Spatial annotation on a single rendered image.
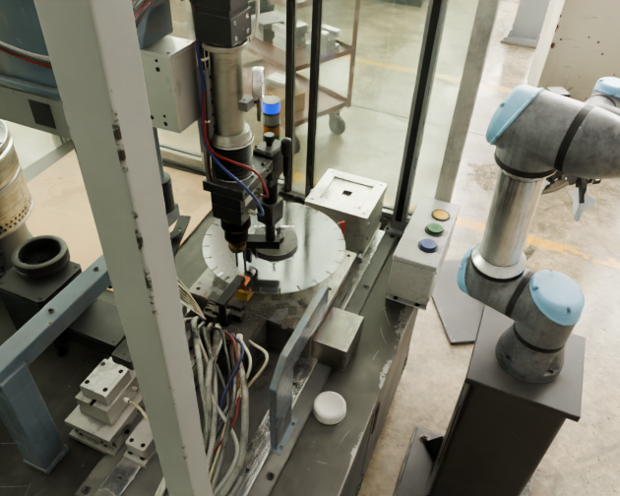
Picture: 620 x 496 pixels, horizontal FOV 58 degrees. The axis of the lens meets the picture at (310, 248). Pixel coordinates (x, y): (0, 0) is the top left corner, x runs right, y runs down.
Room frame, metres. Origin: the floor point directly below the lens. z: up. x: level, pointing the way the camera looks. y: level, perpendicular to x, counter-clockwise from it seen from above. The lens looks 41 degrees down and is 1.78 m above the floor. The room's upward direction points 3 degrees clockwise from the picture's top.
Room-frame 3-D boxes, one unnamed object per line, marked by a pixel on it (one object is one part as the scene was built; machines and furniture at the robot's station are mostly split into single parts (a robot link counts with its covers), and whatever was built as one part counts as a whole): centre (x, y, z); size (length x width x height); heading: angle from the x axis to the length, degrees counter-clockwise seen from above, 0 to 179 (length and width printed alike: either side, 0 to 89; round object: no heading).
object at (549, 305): (0.86, -0.53, 0.91); 0.13 x 0.12 x 0.14; 50
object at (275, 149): (0.91, 0.09, 1.17); 0.06 x 0.05 x 0.20; 150
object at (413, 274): (1.13, -0.30, 0.82); 0.28 x 0.11 x 0.15; 159
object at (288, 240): (0.98, 0.08, 0.96); 0.11 x 0.11 x 0.03
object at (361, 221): (1.27, -0.10, 0.82); 0.18 x 0.18 x 0.15; 69
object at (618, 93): (1.25, -0.69, 1.21); 0.09 x 0.08 x 0.11; 140
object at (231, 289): (0.80, 0.15, 0.95); 0.10 x 0.03 x 0.07; 159
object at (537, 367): (0.85, -0.53, 0.80); 0.15 x 0.15 x 0.10
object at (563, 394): (0.85, -0.53, 0.37); 0.40 x 0.40 x 0.75; 69
